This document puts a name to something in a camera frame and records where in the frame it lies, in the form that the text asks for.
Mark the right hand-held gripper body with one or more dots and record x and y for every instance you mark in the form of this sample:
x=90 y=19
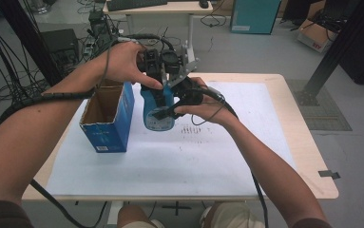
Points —
x=187 y=91

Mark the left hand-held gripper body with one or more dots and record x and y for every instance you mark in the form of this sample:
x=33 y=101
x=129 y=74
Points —
x=170 y=63

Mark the blue pouch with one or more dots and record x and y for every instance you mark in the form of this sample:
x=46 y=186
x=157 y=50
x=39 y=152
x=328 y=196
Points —
x=148 y=110

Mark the blue carton box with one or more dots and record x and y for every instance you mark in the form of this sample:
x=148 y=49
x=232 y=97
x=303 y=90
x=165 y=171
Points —
x=108 y=129

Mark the person's right hand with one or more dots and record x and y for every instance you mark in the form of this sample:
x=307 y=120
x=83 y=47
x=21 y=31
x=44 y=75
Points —
x=214 y=110

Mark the person's left hand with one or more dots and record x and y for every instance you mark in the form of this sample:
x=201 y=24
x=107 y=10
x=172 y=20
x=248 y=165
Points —
x=121 y=63

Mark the white paper sheet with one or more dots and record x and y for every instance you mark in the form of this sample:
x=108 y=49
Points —
x=170 y=164

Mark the white desk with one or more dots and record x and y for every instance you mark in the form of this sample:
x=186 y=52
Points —
x=170 y=8

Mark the black computer mouse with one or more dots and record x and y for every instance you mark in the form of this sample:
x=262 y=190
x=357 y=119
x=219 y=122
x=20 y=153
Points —
x=203 y=3

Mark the black keyboard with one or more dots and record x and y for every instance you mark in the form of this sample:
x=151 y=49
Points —
x=135 y=3

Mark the teal cabinet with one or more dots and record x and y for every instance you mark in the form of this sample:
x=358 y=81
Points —
x=254 y=15

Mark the person's left leg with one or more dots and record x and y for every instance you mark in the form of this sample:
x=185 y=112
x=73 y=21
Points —
x=138 y=217

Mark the person's leg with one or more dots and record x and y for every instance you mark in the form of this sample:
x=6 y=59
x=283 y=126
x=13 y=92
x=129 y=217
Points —
x=138 y=217
x=230 y=217

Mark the black computer case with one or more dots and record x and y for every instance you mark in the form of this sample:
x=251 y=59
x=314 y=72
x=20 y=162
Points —
x=61 y=47

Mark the person's right leg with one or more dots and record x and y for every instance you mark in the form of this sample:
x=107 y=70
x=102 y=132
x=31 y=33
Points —
x=230 y=217

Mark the cardboard box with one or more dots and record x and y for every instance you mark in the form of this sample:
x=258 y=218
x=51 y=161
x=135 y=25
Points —
x=316 y=36

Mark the black metal stand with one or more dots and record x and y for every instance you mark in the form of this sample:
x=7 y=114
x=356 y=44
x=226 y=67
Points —
x=335 y=53

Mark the grey tape strip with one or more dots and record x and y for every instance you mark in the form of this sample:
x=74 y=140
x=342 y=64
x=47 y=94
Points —
x=328 y=174

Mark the black metal post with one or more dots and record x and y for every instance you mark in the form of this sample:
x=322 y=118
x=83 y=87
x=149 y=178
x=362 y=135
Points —
x=27 y=38

